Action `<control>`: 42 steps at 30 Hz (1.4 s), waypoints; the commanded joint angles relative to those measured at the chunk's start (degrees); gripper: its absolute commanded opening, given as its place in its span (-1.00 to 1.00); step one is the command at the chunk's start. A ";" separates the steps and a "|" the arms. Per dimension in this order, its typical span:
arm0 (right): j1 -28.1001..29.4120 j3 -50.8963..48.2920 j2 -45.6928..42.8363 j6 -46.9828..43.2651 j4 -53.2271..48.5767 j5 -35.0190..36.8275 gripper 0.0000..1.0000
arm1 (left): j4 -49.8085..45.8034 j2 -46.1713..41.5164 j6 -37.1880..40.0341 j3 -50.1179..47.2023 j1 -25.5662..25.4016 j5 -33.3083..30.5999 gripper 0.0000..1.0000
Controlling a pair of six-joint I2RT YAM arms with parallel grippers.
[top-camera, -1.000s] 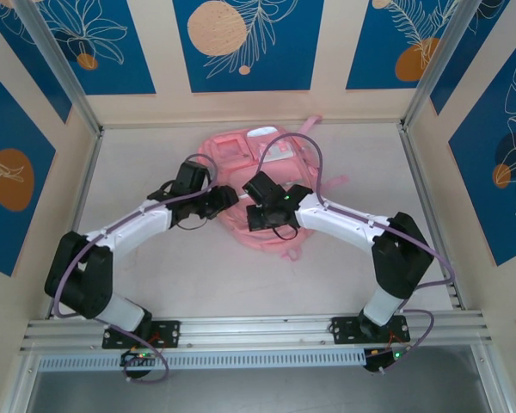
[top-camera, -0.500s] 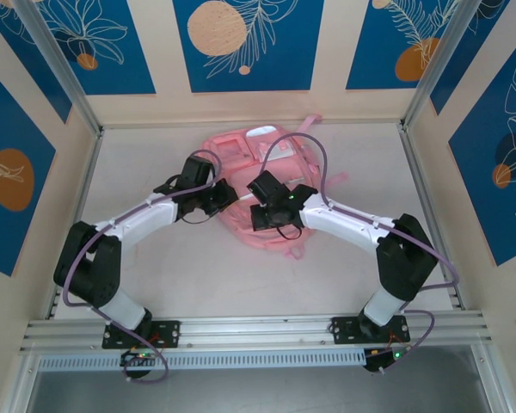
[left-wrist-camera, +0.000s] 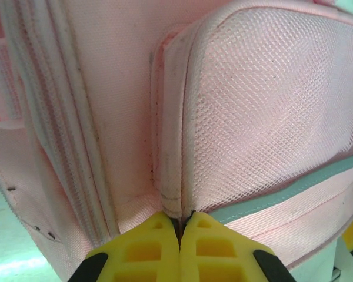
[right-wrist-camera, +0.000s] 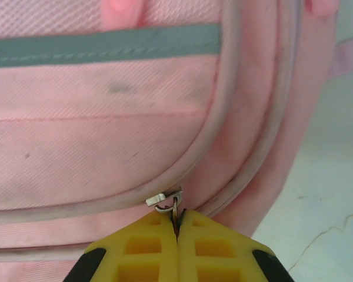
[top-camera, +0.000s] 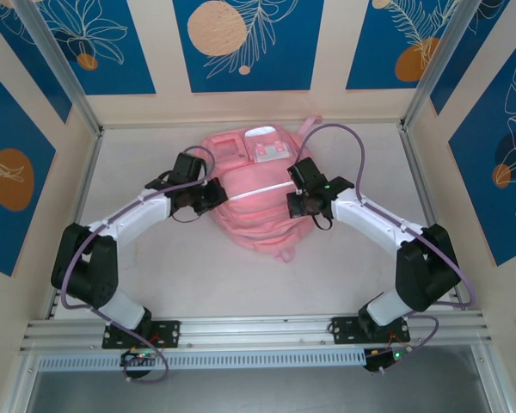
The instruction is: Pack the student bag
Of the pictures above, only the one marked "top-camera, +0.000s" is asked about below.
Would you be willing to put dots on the aluminium side rail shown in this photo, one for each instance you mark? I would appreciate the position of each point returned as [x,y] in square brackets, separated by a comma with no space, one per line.
[417,172]
[89,172]

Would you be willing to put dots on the blue poster navy circle leaves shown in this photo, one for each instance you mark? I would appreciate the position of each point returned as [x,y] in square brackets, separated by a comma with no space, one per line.
[477,193]

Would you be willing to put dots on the blue poster peach circle flower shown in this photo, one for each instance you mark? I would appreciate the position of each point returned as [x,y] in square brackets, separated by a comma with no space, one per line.
[35,64]

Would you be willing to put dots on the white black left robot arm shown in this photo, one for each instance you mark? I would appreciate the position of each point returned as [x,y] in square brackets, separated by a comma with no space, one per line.
[133,215]

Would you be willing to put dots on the blue poster orange circle flower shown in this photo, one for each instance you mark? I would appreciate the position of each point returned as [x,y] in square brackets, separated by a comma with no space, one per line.
[13,129]

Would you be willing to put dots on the blue poster large peach circle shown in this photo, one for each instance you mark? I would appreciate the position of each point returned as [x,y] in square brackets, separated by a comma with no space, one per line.
[284,64]

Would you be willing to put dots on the steel sheet panel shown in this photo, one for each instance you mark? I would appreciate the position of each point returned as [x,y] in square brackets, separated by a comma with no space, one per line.
[258,393]

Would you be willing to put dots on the blue poster orange circle fern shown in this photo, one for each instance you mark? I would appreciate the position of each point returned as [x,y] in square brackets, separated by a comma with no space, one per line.
[370,64]

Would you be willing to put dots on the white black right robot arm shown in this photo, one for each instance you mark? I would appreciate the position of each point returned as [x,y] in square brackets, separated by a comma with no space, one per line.
[370,219]

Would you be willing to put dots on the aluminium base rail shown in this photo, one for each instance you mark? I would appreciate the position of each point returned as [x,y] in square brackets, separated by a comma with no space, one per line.
[258,329]

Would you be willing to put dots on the blue poster white lily drawing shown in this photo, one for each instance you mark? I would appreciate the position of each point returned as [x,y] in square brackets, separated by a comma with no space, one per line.
[124,64]

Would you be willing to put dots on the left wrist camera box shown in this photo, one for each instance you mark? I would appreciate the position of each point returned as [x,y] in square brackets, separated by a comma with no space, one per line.
[188,168]

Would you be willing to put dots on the aluminium frame post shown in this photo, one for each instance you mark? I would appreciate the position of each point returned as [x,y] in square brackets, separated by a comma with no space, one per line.
[438,60]
[60,64]

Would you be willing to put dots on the blue poster white leaf lines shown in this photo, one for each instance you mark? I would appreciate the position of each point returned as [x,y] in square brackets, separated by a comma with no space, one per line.
[458,64]

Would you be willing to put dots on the pink school backpack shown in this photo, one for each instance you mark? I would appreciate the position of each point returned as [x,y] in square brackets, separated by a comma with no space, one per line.
[258,215]

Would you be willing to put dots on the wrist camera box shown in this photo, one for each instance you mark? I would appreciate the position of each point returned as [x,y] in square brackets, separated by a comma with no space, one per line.
[188,168]
[307,172]

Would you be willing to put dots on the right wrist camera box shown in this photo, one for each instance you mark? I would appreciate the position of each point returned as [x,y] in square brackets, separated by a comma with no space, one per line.
[307,172]

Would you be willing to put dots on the black controller board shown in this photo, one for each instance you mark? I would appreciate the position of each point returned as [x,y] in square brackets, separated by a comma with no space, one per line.
[376,363]
[134,356]

